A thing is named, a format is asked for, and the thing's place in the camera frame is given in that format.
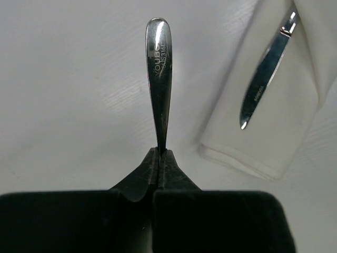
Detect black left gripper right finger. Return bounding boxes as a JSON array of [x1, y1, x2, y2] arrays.
[[157, 150, 200, 190]]

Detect silver table knife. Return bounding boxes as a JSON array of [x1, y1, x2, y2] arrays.
[[239, 6, 300, 130]]

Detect silver fork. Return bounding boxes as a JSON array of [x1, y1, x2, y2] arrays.
[[145, 17, 173, 154]]

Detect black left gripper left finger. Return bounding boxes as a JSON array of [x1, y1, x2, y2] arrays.
[[111, 148, 160, 252]]

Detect white cloth napkin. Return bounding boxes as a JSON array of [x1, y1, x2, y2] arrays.
[[200, 1, 336, 180]]

